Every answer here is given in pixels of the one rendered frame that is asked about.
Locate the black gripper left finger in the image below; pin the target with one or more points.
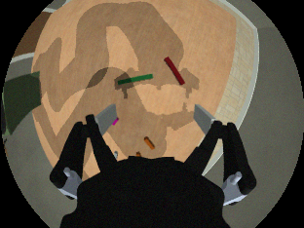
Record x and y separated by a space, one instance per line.
67 174

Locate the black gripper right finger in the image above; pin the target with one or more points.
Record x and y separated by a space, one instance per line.
238 178

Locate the dark red rod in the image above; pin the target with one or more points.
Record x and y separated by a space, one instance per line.
174 70

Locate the green rod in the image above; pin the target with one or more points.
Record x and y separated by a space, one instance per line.
137 78

